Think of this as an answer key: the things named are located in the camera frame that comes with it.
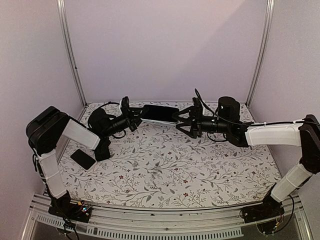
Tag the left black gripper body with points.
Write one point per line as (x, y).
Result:
(126, 120)

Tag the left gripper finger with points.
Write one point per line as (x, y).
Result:
(137, 111)
(134, 123)

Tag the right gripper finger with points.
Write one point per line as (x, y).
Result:
(186, 115)
(186, 129)

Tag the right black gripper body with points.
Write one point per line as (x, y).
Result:
(207, 126)

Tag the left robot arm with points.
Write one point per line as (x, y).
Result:
(53, 126)

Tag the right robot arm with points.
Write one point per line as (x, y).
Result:
(304, 133)

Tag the black phone with white edge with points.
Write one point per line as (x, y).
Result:
(84, 160)

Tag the floral patterned table mat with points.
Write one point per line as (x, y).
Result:
(158, 166)

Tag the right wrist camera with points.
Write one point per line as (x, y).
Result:
(198, 106)

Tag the front aluminium rail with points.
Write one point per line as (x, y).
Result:
(110, 222)

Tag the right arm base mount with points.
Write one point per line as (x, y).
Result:
(262, 213)

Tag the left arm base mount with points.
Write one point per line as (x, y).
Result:
(79, 212)

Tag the right aluminium frame post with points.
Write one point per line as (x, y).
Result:
(267, 25)

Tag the aluminium frame post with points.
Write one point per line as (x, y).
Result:
(267, 25)
(61, 8)

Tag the left aluminium frame post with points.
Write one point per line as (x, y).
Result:
(61, 8)

